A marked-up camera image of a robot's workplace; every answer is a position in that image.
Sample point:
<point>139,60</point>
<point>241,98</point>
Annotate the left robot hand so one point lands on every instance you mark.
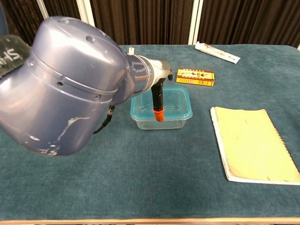
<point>161,70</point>

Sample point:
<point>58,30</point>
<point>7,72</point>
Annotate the blue plastic lid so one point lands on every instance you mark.
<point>178,100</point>

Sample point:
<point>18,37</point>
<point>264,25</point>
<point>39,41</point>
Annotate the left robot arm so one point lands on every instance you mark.
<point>70,82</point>

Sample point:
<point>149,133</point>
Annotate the clear plastic container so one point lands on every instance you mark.
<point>173,124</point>

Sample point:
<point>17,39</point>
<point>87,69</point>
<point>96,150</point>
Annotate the yellow red small carton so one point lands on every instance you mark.
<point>195,77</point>

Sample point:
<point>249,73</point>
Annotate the dark brown curtain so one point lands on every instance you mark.
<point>140,21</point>

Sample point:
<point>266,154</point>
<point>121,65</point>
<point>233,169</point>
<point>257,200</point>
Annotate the white toothpaste tube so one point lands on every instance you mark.
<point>215,52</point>

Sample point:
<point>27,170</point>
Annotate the teal table cloth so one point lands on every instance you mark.
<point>140,175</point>

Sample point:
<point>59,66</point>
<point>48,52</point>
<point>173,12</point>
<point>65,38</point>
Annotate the yellow spiral notebook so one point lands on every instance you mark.
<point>248,145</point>

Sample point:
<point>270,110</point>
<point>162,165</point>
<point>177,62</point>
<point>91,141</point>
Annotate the white frame post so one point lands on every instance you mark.
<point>42,7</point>
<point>195,23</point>
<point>85,9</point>
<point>298,46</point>

